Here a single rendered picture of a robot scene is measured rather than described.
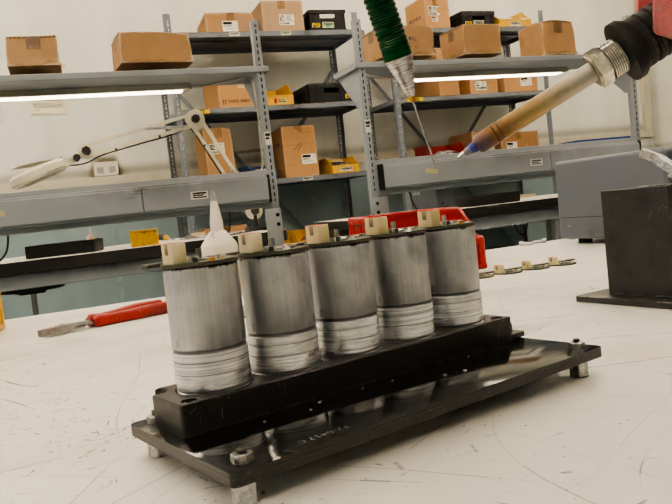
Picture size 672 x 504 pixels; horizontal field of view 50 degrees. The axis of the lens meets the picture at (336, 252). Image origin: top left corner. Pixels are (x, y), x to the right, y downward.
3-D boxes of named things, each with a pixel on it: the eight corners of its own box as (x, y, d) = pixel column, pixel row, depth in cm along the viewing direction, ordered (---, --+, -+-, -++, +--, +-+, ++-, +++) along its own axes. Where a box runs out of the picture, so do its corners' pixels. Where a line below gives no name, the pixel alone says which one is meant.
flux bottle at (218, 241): (247, 293, 68) (235, 188, 68) (238, 299, 65) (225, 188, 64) (212, 297, 69) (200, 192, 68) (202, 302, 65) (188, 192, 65)
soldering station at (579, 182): (746, 231, 76) (740, 139, 76) (672, 244, 71) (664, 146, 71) (629, 233, 90) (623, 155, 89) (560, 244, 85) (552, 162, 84)
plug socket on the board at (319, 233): (336, 241, 26) (334, 222, 26) (316, 244, 26) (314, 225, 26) (323, 241, 27) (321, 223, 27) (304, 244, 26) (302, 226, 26)
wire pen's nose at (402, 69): (392, 103, 28) (378, 65, 27) (409, 94, 28) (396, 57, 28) (414, 97, 27) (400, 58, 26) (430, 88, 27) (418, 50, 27)
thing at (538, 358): (467, 354, 33) (464, 330, 33) (605, 374, 28) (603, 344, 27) (132, 455, 24) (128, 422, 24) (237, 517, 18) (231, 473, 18)
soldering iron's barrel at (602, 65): (487, 160, 28) (635, 67, 27) (466, 127, 28) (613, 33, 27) (486, 163, 30) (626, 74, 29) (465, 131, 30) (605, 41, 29)
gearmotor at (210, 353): (268, 407, 24) (250, 251, 23) (200, 427, 22) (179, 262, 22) (233, 396, 26) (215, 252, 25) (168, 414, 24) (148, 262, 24)
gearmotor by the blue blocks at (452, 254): (498, 339, 30) (486, 217, 30) (456, 351, 29) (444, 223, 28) (455, 334, 32) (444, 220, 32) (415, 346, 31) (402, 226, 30)
